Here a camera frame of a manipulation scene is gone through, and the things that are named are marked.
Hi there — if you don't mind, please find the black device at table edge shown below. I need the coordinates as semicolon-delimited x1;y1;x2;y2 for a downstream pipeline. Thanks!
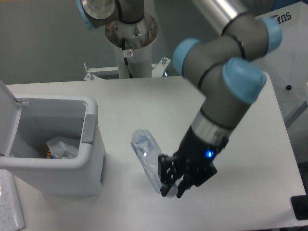
290;195;308;220

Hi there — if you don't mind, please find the white plastic wrapper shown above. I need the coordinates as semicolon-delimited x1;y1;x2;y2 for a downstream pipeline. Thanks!
46;136;80;159

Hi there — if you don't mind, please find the white notepad with handwriting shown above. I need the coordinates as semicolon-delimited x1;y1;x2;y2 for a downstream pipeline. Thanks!
0;169;26;231

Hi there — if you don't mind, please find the white plastic trash can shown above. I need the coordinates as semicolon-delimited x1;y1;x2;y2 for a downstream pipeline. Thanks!
0;84;105;195

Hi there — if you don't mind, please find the yellow blue snack packet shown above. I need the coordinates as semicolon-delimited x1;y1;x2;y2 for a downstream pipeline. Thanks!
46;149;53;159

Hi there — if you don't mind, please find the white Superior umbrella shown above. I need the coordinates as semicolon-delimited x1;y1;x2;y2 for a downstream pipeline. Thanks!
254;1;308;125

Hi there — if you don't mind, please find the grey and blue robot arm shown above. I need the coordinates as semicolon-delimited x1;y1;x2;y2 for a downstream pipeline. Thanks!
76;0;282;197

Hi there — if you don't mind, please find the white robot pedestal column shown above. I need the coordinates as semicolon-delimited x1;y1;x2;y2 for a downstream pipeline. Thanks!
105;13;158;78

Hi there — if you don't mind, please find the crushed clear plastic bottle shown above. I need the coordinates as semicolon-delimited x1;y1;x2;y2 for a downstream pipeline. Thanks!
130;128;179;198

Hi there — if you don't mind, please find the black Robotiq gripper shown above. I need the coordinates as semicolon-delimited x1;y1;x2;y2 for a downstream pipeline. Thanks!
158;128;229;198

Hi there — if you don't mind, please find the black pedestal cable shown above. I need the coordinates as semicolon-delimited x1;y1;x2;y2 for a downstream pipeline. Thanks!
121;37;134;79

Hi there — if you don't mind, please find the white metal base frame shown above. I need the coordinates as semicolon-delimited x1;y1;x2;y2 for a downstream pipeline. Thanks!
83;57;171;81

